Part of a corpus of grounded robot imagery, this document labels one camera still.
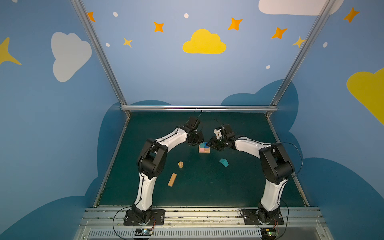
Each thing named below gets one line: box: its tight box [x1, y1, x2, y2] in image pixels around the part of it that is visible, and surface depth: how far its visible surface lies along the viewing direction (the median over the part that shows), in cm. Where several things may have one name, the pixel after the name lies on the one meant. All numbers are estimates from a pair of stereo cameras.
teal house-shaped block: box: [219, 158, 229, 168], surface depth 95 cm
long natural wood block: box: [168, 173, 177, 187], surface depth 88 cm
